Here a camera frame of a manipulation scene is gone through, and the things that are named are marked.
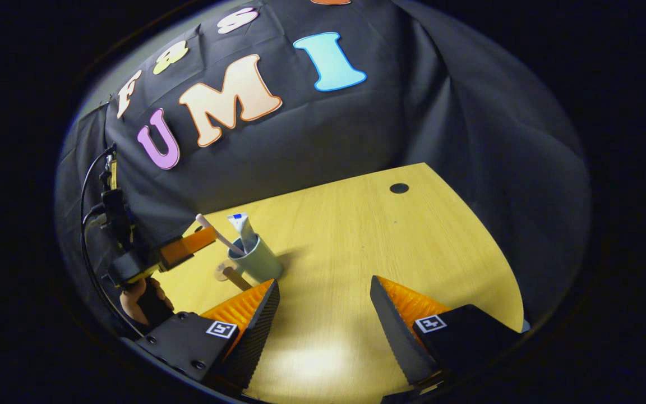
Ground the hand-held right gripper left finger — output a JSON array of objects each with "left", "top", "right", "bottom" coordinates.
[{"left": 135, "top": 279, "right": 280, "bottom": 391}]

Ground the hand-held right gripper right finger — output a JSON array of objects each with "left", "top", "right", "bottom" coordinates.
[{"left": 370, "top": 275, "right": 525, "bottom": 388}]

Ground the pink toothbrush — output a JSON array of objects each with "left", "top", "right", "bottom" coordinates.
[{"left": 196, "top": 214, "right": 245, "bottom": 257}]

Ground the white toothpaste tube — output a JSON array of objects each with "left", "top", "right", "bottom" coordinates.
[{"left": 228, "top": 213, "right": 259, "bottom": 253}]

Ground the light blue cup wooden handle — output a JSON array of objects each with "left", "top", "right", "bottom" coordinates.
[{"left": 221, "top": 233, "right": 284, "bottom": 292}]

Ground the wooden desktop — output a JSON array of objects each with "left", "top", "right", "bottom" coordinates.
[{"left": 152, "top": 163, "right": 525, "bottom": 404}]

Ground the black backdrop cloth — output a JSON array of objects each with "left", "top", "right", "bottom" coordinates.
[{"left": 54, "top": 0, "right": 592, "bottom": 337}]

